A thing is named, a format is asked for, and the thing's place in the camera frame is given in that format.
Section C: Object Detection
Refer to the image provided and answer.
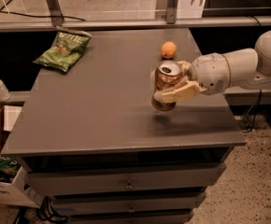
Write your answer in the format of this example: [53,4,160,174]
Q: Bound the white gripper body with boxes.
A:
[192,53,231,95]

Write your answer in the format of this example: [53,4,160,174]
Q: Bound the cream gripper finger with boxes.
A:
[154,81,200,104]
[150,60,193,91]

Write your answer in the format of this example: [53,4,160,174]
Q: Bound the orange soda can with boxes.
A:
[151,60,183,112]

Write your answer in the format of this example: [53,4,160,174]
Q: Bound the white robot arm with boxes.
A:
[151,31,271,106]

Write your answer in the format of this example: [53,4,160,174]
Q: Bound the green jalapeno chip bag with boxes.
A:
[34,26,92,73]

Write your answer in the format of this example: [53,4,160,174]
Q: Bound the green snack bag in box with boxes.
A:
[0,155,20,175]

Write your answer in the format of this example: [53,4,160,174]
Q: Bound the orange fruit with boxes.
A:
[161,41,177,59]

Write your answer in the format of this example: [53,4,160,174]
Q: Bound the grey drawer cabinet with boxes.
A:
[3,29,245,224]

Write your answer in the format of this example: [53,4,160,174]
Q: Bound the cardboard box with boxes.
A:
[0,105,43,208]

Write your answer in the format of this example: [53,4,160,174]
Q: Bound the black cable right side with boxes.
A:
[239,16,264,133]

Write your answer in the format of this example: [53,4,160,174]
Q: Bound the metal frame rail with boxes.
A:
[0,0,271,31]

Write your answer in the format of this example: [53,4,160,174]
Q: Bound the black cables under cabinet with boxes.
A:
[13,196,69,224]

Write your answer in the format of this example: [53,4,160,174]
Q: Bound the black cable on floor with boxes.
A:
[0,0,87,22]

